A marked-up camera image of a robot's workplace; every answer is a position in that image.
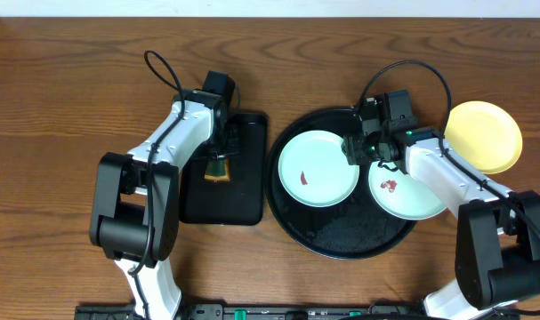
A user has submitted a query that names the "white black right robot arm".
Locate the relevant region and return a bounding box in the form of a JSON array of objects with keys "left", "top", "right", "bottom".
[{"left": 343, "top": 91, "right": 540, "bottom": 319}]

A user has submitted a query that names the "yellow plate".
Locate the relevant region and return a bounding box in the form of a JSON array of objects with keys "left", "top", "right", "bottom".
[{"left": 445, "top": 100, "right": 523, "bottom": 174}]

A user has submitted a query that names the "mint plate small red stain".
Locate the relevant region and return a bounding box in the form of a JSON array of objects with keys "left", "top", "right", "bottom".
[{"left": 278, "top": 130, "right": 360, "bottom": 208}]

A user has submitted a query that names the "orange green scrub sponge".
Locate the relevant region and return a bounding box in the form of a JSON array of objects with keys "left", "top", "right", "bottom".
[{"left": 204, "top": 159, "right": 230, "bottom": 182}]

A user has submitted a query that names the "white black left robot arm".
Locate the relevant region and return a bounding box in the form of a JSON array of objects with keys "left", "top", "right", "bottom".
[{"left": 89, "top": 87, "right": 234, "bottom": 319}]

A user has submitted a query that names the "mint plate large red stain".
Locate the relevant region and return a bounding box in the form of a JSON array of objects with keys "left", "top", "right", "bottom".
[{"left": 368, "top": 162, "right": 447, "bottom": 220}]

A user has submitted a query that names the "black round tray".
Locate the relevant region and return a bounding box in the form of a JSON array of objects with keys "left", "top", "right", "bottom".
[{"left": 263, "top": 108, "right": 415, "bottom": 260}]

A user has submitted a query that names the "black rectangular tray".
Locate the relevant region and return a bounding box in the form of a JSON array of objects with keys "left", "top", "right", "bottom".
[{"left": 180, "top": 113, "right": 268, "bottom": 226}]

